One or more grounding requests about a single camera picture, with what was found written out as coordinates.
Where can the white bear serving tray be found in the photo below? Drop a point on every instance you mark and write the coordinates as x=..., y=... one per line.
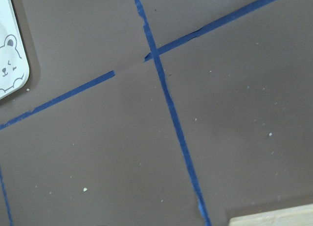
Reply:
x=14, y=66

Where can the wooden cutting board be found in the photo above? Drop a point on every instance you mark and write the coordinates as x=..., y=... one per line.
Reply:
x=293, y=216

